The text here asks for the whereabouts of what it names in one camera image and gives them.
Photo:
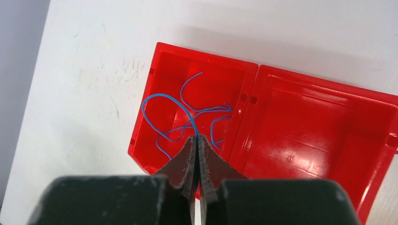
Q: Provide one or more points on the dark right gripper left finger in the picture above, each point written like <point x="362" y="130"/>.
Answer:
<point x="166" y="197"/>

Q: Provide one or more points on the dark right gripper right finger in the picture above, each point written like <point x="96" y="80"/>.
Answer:
<point x="227" y="197"/>

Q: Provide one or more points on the right red plastic bin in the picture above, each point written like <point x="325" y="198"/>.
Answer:
<point x="295" y="126"/>

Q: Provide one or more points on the red plastic bin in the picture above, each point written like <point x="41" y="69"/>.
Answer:
<point x="295" y="126"/>
<point x="189" y="92"/>

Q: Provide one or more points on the left red plastic bin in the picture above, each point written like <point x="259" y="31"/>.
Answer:
<point x="189" y="92"/>

